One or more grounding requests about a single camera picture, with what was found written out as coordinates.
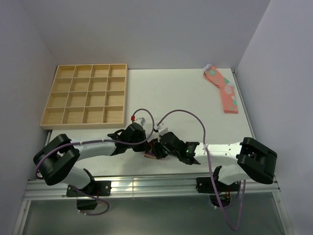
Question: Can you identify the beige red purple striped sock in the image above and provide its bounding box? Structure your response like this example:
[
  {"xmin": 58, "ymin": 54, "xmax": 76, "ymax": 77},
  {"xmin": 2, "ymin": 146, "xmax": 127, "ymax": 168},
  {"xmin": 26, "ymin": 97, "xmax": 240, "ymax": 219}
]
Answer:
[{"xmin": 144, "ymin": 139, "xmax": 167, "ymax": 160}]

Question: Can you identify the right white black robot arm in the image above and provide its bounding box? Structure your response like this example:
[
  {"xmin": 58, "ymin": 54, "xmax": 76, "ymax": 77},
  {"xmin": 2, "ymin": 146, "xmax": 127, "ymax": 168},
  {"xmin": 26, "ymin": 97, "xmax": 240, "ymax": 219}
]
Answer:
[{"xmin": 149, "ymin": 132, "xmax": 277, "ymax": 191}]

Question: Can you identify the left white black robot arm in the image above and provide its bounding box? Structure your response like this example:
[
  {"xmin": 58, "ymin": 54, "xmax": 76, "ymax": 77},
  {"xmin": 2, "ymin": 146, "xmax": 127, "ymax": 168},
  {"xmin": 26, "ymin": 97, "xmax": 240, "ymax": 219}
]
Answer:
[{"xmin": 33, "ymin": 121, "xmax": 148, "ymax": 195}]

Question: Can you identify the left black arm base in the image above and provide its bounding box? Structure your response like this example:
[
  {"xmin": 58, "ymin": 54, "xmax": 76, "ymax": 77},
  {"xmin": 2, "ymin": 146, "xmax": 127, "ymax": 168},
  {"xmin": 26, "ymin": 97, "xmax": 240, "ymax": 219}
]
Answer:
[{"xmin": 66, "ymin": 181, "xmax": 111, "ymax": 215}]

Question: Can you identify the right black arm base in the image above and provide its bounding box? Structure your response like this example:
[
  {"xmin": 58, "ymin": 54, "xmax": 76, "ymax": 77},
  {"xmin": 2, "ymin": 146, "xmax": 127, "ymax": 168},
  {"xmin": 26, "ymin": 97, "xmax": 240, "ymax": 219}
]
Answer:
[{"xmin": 196, "ymin": 177, "xmax": 241, "ymax": 208}]

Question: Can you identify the wooden compartment tray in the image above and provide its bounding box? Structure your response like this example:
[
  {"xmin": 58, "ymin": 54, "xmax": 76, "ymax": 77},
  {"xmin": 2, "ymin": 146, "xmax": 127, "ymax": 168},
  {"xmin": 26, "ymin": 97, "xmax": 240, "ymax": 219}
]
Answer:
[{"xmin": 40, "ymin": 64, "xmax": 128, "ymax": 130}]

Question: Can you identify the pink patterned sock pair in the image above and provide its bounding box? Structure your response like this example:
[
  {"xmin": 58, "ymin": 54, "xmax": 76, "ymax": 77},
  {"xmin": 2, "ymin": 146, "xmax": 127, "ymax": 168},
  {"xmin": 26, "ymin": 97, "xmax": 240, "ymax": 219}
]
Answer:
[{"xmin": 203, "ymin": 64, "xmax": 238, "ymax": 114}]

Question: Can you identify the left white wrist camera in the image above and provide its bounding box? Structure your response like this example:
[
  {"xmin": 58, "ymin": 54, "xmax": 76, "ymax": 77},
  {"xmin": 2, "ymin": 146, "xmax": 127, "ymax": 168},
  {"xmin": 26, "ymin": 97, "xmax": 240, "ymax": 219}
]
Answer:
[{"xmin": 131, "ymin": 115, "xmax": 146, "ymax": 127}]

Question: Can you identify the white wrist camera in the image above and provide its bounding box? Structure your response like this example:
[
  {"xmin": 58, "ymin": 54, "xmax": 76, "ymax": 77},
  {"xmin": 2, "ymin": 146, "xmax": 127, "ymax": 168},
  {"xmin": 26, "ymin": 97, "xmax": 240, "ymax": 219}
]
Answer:
[
  {"xmin": 154, "ymin": 122, "xmax": 168, "ymax": 136},
  {"xmin": 131, "ymin": 115, "xmax": 146, "ymax": 127}
]

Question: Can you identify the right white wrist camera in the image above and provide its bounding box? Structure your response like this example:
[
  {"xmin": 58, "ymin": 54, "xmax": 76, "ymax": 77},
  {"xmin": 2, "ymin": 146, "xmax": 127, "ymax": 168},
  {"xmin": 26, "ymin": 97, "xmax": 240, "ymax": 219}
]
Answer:
[{"xmin": 154, "ymin": 122, "xmax": 168, "ymax": 136}]

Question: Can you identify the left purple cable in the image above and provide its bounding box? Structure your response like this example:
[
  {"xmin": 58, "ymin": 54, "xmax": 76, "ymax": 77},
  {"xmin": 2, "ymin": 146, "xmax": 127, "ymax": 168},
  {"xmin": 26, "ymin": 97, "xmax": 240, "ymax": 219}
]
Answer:
[{"xmin": 35, "ymin": 108, "xmax": 155, "ymax": 216}]

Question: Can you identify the aluminium mounting rail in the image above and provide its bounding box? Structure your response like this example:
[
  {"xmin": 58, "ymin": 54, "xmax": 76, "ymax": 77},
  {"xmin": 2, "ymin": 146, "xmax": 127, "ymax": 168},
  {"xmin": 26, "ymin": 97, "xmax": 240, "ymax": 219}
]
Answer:
[{"xmin": 23, "ymin": 171, "xmax": 281, "ymax": 200}]

